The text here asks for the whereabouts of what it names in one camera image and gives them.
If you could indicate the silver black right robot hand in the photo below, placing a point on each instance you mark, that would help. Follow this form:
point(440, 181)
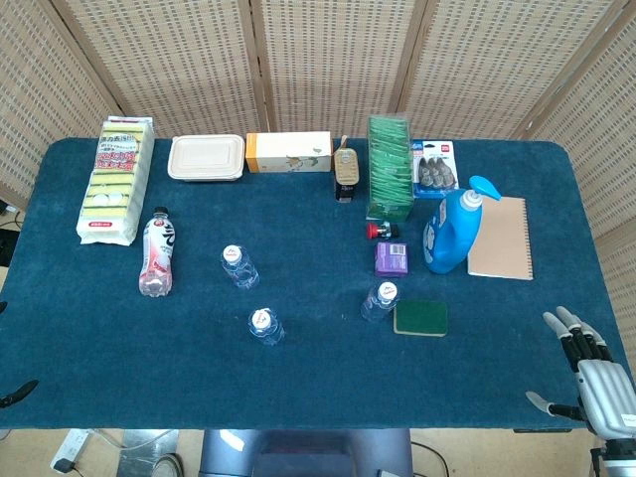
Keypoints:
point(606, 392)

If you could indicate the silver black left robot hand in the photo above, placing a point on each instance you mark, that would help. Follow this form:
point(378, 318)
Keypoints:
point(20, 390)

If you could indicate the clear water bottle white cap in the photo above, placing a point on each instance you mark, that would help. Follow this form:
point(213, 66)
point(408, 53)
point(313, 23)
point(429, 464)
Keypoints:
point(267, 328)
point(242, 270)
point(378, 302)

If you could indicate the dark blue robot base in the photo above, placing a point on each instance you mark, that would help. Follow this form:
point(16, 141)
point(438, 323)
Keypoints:
point(308, 454)

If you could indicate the white power strip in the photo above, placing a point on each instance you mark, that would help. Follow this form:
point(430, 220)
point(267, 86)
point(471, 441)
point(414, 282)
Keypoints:
point(72, 447)

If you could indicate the black table control panel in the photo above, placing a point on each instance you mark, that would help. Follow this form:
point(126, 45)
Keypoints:
point(529, 430)

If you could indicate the silver metal floor plate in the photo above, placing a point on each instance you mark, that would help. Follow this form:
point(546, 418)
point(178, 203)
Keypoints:
point(139, 452)

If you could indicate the black box on floor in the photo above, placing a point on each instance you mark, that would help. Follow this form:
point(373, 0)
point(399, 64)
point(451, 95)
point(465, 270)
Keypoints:
point(6, 251)

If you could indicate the kraft spiral notebook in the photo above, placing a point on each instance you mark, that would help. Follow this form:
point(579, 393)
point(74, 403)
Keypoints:
point(504, 238)

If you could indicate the pink white drink bottle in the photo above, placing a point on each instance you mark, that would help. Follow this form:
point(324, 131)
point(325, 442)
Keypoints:
point(159, 248)

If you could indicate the green yellow scouring sponge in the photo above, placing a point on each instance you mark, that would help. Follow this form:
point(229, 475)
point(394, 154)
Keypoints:
point(421, 318)

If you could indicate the yellow sponge multipack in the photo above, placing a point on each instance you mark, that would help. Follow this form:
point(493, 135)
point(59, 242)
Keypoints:
point(111, 199)

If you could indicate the blue detergent bottle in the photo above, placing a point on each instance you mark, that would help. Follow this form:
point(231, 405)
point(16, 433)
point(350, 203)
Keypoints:
point(449, 238)

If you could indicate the purple soap box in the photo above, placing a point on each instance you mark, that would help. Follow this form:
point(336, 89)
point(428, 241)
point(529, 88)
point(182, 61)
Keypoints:
point(392, 259)

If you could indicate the binder clips blister pack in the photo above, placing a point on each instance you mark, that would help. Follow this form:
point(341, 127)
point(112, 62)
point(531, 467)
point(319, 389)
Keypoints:
point(434, 169)

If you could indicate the beige lidded lunch box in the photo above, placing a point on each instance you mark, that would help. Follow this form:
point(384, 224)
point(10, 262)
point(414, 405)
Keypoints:
point(206, 156)

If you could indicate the clear box green packets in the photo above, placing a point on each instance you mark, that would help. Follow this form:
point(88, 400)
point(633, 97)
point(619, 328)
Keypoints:
point(390, 169)

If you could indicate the blue carpet table cover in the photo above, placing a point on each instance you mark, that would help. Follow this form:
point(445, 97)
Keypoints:
point(298, 238)

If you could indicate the orange white tea box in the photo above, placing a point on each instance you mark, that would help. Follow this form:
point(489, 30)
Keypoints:
point(288, 151)

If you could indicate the woven bamboo folding screen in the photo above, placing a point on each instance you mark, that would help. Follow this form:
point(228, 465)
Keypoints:
point(323, 59)

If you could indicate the red push button switch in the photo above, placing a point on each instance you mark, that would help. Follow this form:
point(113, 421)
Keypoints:
point(380, 231)

